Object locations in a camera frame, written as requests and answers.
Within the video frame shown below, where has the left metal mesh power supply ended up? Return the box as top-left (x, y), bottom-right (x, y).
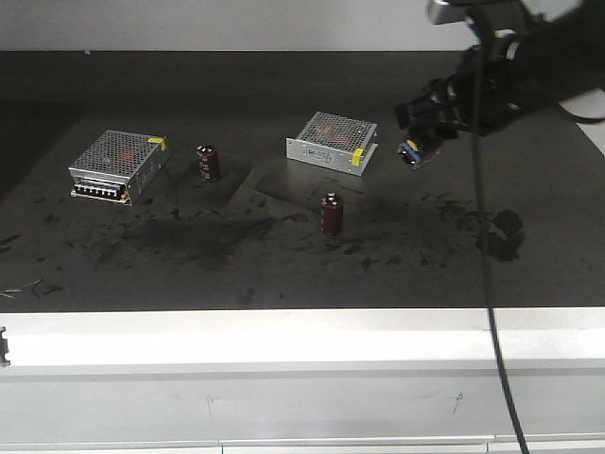
top-left (69, 130), bottom-right (170, 206)

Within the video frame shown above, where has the metal mesh power supply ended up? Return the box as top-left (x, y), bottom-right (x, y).
top-left (285, 112), bottom-right (378, 177)
top-left (69, 130), bottom-right (170, 206)

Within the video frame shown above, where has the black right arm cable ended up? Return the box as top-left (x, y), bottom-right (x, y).
top-left (465, 9), bottom-right (530, 454)

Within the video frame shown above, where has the left dark brown capacitor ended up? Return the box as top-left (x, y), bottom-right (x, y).
top-left (196, 145), bottom-right (220, 183)

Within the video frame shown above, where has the right metal mesh power supply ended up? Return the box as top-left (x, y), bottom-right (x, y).
top-left (285, 112), bottom-right (378, 177)

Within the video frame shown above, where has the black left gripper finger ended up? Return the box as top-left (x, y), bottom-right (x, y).
top-left (0, 326), bottom-right (10, 367)

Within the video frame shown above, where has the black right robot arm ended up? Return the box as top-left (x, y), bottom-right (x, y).
top-left (395, 1), bottom-right (604, 150)

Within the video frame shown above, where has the right dark brown capacitor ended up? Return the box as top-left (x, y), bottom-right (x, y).
top-left (320, 192), bottom-right (344, 236)

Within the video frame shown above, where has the dark brown capacitor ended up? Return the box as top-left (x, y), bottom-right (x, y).
top-left (320, 192), bottom-right (344, 236)
top-left (196, 145), bottom-right (220, 183)

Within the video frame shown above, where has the white cabinet drawer front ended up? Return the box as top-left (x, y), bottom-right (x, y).
top-left (0, 359), bottom-right (605, 454)

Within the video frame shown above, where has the yellow mushroom push button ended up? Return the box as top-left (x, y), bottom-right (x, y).
top-left (398, 137), bottom-right (443, 170)

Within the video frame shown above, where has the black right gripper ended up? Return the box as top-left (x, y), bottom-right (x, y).
top-left (394, 0), bottom-right (530, 143)

